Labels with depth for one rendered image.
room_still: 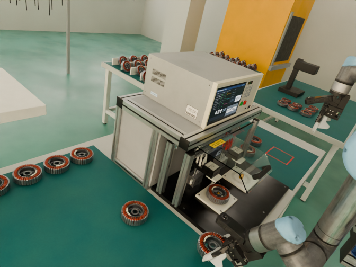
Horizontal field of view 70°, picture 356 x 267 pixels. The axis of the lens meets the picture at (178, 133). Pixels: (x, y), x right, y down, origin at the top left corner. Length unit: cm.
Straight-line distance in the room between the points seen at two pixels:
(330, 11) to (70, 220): 604
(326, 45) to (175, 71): 543
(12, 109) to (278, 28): 426
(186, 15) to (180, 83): 392
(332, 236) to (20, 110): 96
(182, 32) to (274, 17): 158
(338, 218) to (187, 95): 68
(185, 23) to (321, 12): 289
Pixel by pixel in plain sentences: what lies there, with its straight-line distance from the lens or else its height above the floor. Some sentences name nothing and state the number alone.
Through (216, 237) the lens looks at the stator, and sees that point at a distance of 104.
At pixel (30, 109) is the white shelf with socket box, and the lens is 88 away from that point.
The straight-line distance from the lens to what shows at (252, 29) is 486.
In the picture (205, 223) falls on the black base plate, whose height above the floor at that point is 77.
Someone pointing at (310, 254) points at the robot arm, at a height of 105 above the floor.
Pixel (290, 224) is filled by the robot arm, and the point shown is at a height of 112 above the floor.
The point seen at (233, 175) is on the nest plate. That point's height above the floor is 78.
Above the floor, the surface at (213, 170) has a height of 92.
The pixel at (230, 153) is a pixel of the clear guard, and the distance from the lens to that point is 107.
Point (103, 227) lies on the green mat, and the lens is 109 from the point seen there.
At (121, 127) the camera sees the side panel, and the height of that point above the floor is 96.
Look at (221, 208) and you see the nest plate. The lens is 123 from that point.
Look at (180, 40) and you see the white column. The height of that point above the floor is 77.
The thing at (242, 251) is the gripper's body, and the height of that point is 91.
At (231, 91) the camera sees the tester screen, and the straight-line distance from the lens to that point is 114.
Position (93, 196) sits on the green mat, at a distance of 120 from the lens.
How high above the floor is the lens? 160
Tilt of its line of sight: 29 degrees down
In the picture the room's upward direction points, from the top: 14 degrees clockwise
